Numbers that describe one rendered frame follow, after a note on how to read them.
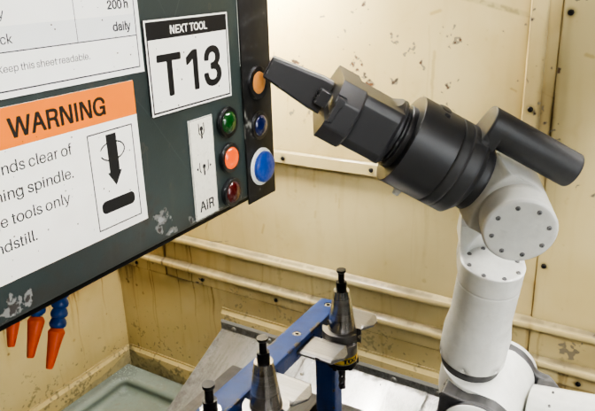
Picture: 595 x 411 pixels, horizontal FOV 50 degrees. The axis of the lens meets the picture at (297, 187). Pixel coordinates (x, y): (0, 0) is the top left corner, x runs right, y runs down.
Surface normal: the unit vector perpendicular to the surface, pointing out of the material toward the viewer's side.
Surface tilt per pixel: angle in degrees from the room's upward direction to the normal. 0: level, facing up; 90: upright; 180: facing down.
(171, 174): 90
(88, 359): 90
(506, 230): 100
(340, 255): 90
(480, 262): 12
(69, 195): 90
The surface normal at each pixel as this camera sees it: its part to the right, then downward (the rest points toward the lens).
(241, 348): -0.24, -0.75
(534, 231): -0.11, 0.49
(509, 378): 0.40, -0.67
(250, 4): 0.86, 0.14
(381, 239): -0.51, 0.29
